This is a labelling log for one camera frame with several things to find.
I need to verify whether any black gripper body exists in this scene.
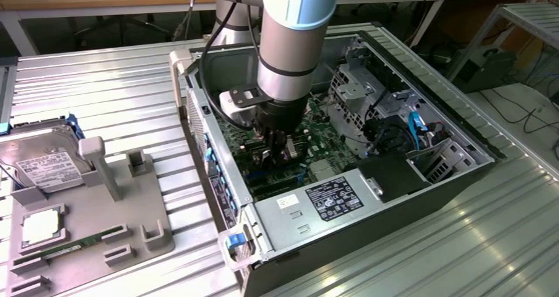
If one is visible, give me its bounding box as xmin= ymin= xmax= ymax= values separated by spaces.
xmin=255 ymin=97 xmax=309 ymax=138

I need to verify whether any graphics card with metal bracket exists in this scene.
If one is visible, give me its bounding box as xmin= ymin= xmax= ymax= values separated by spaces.
xmin=244 ymin=138 xmax=309 ymax=164

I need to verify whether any green motherboard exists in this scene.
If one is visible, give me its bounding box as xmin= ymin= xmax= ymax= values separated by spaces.
xmin=213 ymin=94 xmax=363 ymax=203

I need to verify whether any silver drive cage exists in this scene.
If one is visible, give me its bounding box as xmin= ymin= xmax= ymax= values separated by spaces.
xmin=327 ymin=63 xmax=413 ymax=137

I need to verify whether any silver chipset heatsink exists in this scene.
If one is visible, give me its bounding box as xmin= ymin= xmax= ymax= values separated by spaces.
xmin=307 ymin=161 xmax=340 ymax=180

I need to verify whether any blue expansion slot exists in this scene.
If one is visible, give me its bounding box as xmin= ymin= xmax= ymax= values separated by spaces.
xmin=245 ymin=169 xmax=280 ymax=181

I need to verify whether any long black expansion slot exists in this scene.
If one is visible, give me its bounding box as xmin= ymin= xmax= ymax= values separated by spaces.
xmin=252 ymin=175 xmax=297 ymax=191
xmin=256 ymin=183 xmax=303 ymax=200

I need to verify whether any silver power supply unit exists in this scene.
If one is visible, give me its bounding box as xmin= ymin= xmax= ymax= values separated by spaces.
xmin=252 ymin=171 xmax=385 ymax=255

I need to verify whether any silver disk bay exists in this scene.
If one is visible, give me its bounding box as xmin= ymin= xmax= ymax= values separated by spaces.
xmin=405 ymin=138 xmax=484 ymax=184

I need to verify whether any open black PC case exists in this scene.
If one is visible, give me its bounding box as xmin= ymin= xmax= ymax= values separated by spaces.
xmin=168 ymin=30 xmax=507 ymax=297

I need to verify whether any black box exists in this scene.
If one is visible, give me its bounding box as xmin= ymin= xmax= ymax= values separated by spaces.
xmin=453 ymin=48 xmax=519 ymax=94

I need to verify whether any grey parts rack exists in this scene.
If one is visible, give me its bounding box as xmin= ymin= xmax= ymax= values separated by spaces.
xmin=7 ymin=135 xmax=176 ymax=297

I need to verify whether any silver hard disk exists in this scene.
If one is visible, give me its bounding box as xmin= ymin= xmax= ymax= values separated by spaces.
xmin=0 ymin=113 xmax=88 ymax=194

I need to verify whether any green RAM stick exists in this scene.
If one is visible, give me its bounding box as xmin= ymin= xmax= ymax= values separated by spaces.
xmin=41 ymin=225 xmax=124 ymax=259

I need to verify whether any silver CPU chip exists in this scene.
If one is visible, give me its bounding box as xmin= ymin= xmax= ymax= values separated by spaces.
xmin=21 ymin=210 xmax=61 ymax=245

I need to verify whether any metal slat table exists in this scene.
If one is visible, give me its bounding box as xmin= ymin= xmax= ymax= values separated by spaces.
xmin=444 ymin=1 xmax=559 ymax=82

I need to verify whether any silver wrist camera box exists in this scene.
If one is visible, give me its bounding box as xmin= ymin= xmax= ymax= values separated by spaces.
xmin=217 ymin=86 xmax=272 ymax=128

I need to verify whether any black camera cable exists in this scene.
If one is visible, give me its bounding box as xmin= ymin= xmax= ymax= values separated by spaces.
xmin=199 ymin=2 xmax=263 ymax=130

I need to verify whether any black wire bundle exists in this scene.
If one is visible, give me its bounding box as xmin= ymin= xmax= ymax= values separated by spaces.
xmin=363 ymin=117 xmax=415 ymax=154

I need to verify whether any blue wire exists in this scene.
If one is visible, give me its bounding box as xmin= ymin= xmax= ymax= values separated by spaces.
xmin=407 ymin=111 xmax=428 ymax=151

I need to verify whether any grey hanging cable with plug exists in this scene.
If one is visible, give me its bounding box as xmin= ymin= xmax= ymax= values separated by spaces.
xmin=173 ymin=0 xmax=196 ymax=42

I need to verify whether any grey metal frame post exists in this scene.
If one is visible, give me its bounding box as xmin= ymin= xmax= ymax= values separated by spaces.
xmin=0 ymin=56 xmax=19 ymax=128

